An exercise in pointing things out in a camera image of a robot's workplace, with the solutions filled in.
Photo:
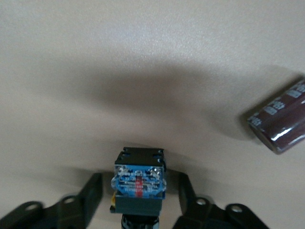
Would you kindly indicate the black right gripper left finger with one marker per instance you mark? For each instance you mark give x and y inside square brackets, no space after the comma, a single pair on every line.
[90,198]

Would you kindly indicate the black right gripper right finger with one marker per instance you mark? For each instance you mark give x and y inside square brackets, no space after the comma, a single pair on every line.
[188,205]

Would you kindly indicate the black blue switch block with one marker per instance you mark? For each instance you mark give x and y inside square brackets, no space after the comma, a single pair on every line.
[138,183]

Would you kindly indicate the maroon cylindrical capacitor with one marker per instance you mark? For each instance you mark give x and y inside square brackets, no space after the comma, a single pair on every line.
[283,119]

